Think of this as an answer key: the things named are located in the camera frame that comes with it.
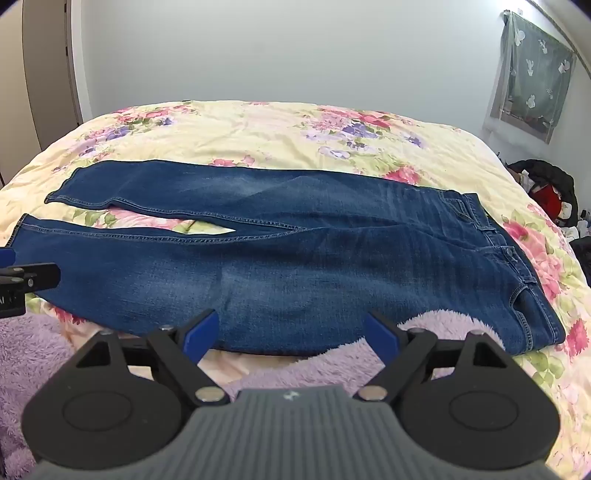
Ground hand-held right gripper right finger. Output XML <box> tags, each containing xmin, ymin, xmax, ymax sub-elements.
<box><xmin>353</xmin><ymin>311</ymin><xmax>505</xmax><ymax>402</ymax></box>

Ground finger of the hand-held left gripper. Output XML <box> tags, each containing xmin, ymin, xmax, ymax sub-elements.
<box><xmin>0</xmin><ymin>262</ymin><xmax>62</xmax><ymax>296</ymax></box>

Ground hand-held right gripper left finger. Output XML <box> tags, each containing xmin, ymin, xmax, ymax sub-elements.
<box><xmin>74</xmin><ymin>308</ymin><xmax>229</xmax><ymax>408</ymax></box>

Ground blue denim pants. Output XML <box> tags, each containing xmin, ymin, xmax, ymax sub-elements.
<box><xmin>9</xmin><ymin>159</ymin><xmax>568</xmax><ymax>357</ymax></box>

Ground purple fluffy blanket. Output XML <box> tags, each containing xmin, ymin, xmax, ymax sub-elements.
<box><xmin>0</xmin><ymin>302</ymin><xmax>467</xmax><ymax>480</ymax></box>

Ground white wardrobe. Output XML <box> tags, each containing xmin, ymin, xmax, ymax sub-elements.
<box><xmin>0</xmin><ymin>0</ymin><xmax>85</xmax><ymax>186</ymax></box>

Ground floral yellow blanket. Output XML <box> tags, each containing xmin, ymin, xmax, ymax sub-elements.
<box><xmin>0</xmin><ymin>99</ymin><xmax>591</xmax><ymax>480</ymax></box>

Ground red cloth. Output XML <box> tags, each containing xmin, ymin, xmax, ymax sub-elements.
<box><xmin>534</xmin><ymin>184</ymin><xmax>565</xmax><ymax>205</ymax></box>

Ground black jacket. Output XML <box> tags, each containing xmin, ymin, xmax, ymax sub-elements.
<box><xmin>507</xmin><ymin>159</ymin><xmax>581</xmax><ymax>228</ymax></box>

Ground green patterned curtain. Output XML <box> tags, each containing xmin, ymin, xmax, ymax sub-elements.
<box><xmin>489</xmin><ymin>9</ymin><xmax>578</xmax><ymax>147</ymax></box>

